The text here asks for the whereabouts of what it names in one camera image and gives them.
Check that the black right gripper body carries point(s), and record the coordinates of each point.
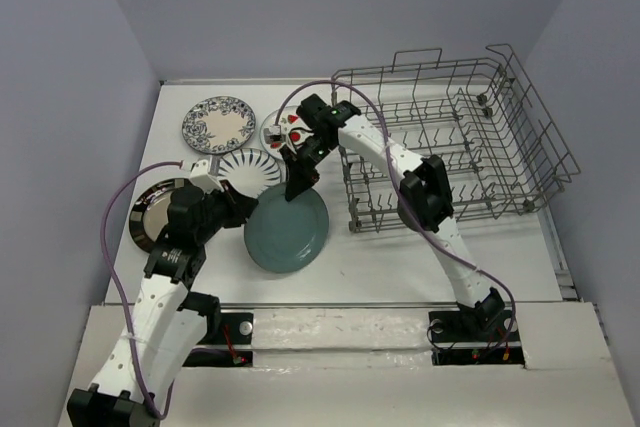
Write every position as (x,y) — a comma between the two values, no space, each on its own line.
(315,149)

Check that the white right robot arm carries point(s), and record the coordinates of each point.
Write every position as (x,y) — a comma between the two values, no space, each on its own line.
(422,188)

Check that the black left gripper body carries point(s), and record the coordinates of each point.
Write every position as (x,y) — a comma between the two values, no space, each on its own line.
(216,203)

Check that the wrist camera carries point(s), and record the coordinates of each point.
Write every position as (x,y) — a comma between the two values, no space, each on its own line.
(200,176)
(272,134)

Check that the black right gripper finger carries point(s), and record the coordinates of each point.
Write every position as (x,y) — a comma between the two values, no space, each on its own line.
(290,159)
(308,177)

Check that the teal ceramic plate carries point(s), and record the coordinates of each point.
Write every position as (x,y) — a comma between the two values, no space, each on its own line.
(283,236)

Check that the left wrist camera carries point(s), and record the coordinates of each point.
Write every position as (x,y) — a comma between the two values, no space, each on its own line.
(200,176)

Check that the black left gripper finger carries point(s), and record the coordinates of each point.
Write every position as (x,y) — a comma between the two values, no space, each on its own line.
(234,218)
(240,203)

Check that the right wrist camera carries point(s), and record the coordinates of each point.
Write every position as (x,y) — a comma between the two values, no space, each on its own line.
(272,134)

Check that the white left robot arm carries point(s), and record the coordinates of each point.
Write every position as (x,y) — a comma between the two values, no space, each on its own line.
(167,319)

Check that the blue striped white plate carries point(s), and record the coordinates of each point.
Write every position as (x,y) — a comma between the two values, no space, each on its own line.
(250,171)

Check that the dark striped rim plate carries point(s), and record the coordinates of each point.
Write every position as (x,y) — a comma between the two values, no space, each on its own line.
(148,214)

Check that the grey wire dish rack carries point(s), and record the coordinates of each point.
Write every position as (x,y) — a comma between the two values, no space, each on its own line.
(502,150)

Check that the blue floral plate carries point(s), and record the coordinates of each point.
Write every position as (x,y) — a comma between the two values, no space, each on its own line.
(218,125)

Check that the watermelon pattern plate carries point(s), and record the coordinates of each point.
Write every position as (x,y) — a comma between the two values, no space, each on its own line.
(293,131)

